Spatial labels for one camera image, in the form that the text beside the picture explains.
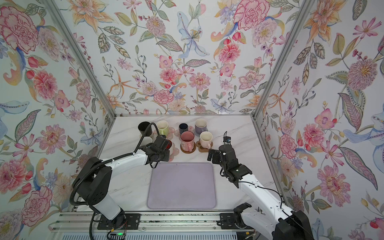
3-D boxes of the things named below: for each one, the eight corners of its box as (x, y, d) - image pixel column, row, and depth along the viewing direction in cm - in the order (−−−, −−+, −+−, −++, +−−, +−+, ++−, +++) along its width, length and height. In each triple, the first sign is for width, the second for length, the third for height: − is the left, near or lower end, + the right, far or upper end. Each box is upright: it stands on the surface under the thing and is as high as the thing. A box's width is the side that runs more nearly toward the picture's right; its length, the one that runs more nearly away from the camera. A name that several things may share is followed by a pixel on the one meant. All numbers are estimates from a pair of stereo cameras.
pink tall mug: (180, 156, 99) (179, 147, 90) (181, 140, 107) (180, 130, 98) (194, 156, 99) (194, 147, 90) (193, 141, 107) (194, 130, 98)
